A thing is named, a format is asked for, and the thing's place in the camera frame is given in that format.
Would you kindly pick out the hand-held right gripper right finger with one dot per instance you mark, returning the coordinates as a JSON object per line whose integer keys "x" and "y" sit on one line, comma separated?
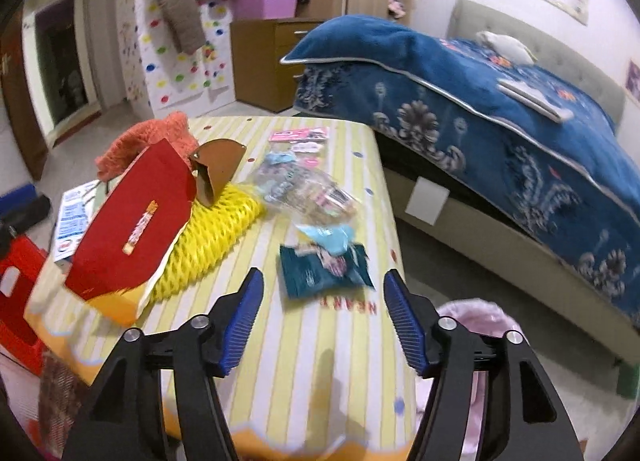
{"x": 404, "y": 326}

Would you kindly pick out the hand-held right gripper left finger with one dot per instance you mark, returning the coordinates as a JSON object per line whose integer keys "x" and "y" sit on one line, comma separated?
{"x": 244, "y": 323}

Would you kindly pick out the trash bin with pink bag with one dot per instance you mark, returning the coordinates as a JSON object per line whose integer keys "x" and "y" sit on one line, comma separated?
{"x": 475, "y": 321}

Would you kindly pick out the teal snack packet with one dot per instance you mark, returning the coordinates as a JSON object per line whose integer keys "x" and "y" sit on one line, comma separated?
{"x": 320, "y": 273}

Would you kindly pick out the brown cardboard piece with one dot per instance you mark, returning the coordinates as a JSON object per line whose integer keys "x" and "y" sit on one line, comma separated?
{"x": 220, "y": 161}

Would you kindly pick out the white tissue packet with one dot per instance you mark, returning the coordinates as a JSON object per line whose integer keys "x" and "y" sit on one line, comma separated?
{"x": 72, "y": 221}

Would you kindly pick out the yellow striped tablecloth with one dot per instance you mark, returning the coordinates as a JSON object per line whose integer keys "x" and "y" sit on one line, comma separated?
{"x": 310, "y": 356}

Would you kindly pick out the yellow foam net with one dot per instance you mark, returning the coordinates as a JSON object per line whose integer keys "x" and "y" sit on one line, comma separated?
{"x": 215, "y": 231}

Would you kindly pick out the grey upholstered bed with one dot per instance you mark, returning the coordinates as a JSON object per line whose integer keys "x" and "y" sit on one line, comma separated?
{"x": 490, "y": 251}

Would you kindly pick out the light blue wrapper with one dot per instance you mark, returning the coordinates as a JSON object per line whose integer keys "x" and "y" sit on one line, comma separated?
{"x": 327, "y": 236}

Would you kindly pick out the white foam sheet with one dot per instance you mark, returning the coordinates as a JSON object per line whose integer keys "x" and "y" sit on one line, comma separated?
{"x": 426, "y": 201}

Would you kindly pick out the clear plastic wrapper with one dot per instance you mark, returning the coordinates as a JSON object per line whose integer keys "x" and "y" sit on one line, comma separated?
{"x": 305, "y": 191}

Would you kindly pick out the red cardboard box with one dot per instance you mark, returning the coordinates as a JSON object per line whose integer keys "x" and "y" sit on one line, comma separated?
{"x": 130, "y": 221}

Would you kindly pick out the pink printed packet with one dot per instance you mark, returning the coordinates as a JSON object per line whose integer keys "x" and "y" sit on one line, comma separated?
{"x": 300, "y": 138}

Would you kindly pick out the red plaid cloth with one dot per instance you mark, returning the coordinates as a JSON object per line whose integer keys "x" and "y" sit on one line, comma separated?
{"x": 62, "y": 401}

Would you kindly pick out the orange fuzzy cloth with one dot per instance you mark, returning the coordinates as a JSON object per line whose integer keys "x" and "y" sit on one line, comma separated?
{"x": 135, "y": 141}

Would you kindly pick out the red plastic stool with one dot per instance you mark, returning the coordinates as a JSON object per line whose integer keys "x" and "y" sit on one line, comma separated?
{"x": 17, "y": 301}

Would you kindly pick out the green box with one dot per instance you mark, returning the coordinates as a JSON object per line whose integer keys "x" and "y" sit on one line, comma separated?
{"x": 629, "y": 378}

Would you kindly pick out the blue patterned blanket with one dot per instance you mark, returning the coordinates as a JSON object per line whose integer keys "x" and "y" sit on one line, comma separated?
{"x": 480, "y": 106}

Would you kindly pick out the black bag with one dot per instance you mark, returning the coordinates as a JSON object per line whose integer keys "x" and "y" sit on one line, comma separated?
{"x": 25, "y": 216}

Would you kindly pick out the white dotted fabric wardrobe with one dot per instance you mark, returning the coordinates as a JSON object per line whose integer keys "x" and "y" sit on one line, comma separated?
{"x": 175, "y": 76}

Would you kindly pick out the wooden cabinet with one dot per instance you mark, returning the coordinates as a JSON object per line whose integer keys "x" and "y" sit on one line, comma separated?
{"x": 265, "y": 66}

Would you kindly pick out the grey folded item on bed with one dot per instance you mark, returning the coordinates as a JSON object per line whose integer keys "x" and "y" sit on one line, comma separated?
{"x": 535, "y": 97}

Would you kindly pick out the brown wooden door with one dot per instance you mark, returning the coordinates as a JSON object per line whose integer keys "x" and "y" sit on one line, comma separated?
{"x": 20, "y": 106}

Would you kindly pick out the purple storage box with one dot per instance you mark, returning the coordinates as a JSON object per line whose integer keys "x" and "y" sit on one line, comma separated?
{"x": 265, "y": 3}

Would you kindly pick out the small purple wall picture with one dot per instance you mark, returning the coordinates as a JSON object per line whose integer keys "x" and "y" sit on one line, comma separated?
{"x": 633, "y": 81}

